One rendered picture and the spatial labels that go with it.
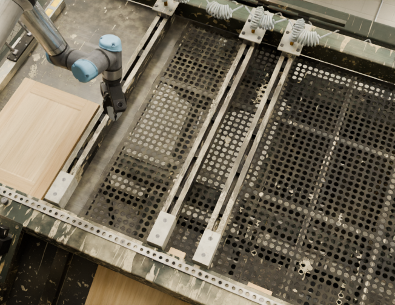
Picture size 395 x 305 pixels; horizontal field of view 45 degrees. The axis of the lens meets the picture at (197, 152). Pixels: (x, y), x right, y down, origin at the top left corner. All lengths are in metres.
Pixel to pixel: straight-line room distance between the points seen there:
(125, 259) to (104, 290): 0.34
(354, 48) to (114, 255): 1.35
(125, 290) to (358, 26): 1.81
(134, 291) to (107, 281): 0.12
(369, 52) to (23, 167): 1.55
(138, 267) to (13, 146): 0.75
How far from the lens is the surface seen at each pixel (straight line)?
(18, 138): 2.14
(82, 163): 1.94
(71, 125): 2.10
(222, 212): 1.81
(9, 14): 1.36
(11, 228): 1.95
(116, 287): 2.08
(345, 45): 2.28
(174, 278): 1.76
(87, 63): 1.63
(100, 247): 1.82
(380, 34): 2.82
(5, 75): 2.32
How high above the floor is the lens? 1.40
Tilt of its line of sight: 4 degrees down
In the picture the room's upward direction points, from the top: 20 degrees clockwise
